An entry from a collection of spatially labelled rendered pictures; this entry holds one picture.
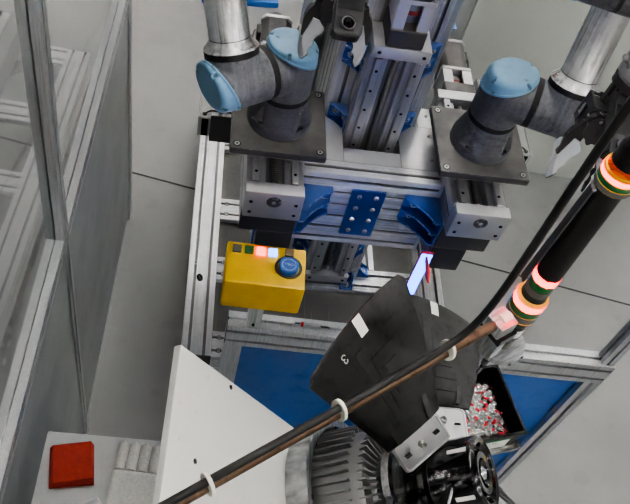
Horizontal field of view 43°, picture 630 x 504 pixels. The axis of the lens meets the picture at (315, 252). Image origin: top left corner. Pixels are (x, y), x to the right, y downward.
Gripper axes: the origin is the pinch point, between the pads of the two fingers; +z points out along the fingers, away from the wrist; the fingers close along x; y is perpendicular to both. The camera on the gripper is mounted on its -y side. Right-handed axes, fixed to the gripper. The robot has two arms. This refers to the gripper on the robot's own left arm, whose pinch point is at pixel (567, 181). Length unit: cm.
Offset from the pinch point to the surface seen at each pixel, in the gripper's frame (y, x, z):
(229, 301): -6, 46, 50
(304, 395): 11, 17, 91
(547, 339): 94, -75, 116
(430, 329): -15.9, 11.4, 29.3
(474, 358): -17.9, 2.1, 30.3
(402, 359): -39.2, 22.2, 15.0
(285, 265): -2, 38, 40
